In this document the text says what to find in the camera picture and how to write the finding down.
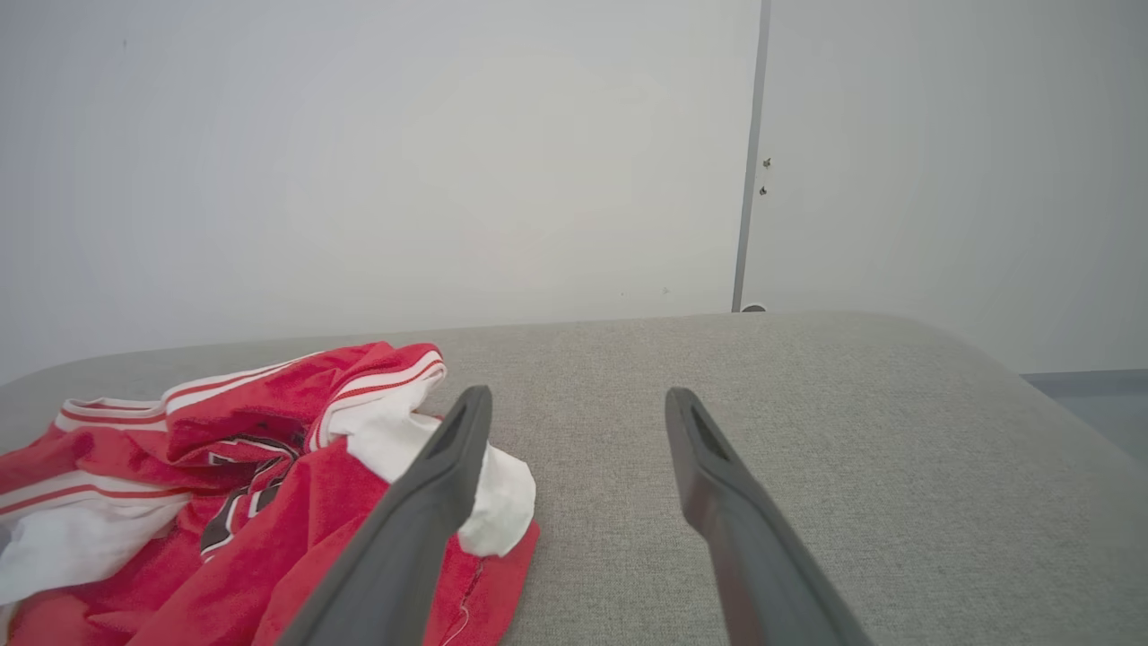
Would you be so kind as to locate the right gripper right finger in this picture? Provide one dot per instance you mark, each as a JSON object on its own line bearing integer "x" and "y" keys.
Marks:
{"x": 753, "y": 556}

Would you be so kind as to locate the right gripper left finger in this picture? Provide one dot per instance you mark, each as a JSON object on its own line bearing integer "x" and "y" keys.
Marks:
{"x": 404, "y": 538}

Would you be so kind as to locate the red and white jersey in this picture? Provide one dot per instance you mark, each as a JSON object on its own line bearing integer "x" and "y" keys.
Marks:
{"x": 305, "y": 520}

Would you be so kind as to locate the grey vertical wall strip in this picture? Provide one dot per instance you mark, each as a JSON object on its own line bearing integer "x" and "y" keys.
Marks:
{"x": 752, "y": 179}

